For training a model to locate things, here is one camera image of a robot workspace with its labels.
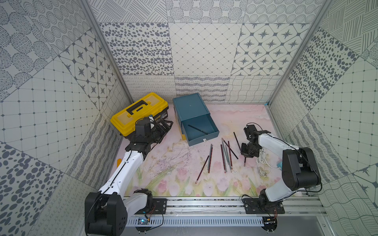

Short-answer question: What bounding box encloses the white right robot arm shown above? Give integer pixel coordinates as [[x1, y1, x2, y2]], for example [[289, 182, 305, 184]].
[[241, 123, 322, 214]]

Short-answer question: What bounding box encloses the red black pencil middle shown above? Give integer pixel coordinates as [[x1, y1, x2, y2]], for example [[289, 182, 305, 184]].
[[220, 144, 227, 173]]

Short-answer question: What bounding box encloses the red black pencil beside green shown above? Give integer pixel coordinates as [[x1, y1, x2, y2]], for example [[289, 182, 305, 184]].
[[208, 144, 214, 174]]

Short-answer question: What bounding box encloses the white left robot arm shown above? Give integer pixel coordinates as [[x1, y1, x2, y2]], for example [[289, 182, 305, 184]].
[[85, 116, 173, 236]]

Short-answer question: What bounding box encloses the dark diagonal pencil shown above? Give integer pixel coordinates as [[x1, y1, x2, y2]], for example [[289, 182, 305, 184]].
[[222, 139, 239, 159]]

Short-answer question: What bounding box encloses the teal drawer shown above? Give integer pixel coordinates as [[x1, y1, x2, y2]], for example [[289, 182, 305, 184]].
[[181, 114, 219, 147]]

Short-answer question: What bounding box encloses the teal drawer cabinet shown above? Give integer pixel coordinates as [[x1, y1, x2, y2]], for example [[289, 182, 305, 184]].
[[173, 93, 210, 123]]

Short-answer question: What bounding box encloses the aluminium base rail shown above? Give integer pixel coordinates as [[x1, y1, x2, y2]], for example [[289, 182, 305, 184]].
[[123, 196, 325, 214]]

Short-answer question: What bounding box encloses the red black pencil lower left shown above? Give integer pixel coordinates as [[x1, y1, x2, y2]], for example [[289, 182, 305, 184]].
[[195, 155, 210, 184]]

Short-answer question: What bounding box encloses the yellow black toolbox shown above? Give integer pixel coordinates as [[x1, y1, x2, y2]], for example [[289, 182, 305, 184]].
[[110, 92, 168, 137]]

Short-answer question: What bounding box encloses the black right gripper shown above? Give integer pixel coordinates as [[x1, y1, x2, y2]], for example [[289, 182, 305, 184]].
[[241, 142, 260, 158]]

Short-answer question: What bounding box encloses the grey green pencil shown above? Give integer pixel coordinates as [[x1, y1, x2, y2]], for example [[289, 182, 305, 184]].
[[221, 138, 233, 172]]

